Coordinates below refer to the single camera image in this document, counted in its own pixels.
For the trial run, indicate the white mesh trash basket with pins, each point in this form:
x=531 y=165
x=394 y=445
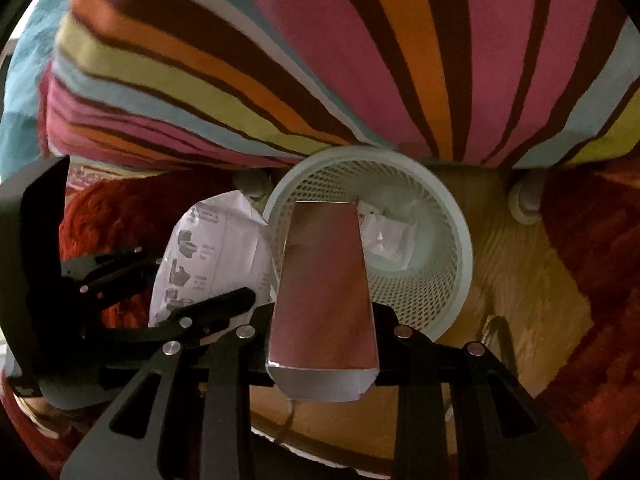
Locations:
x=431 y=293

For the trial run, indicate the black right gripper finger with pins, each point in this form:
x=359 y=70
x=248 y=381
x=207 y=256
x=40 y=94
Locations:
x=462 y=414
x=109 y=278
x=197 y=320
x=186 y=416

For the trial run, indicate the striped colourful bed sheet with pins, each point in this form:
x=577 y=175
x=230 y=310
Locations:
x=135 y=86

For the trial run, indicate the white plastic tissue pack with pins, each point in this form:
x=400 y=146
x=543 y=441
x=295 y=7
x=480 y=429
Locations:
x=220 y=244

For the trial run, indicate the crumpled white trash in basket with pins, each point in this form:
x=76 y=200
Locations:
x=381 y=236

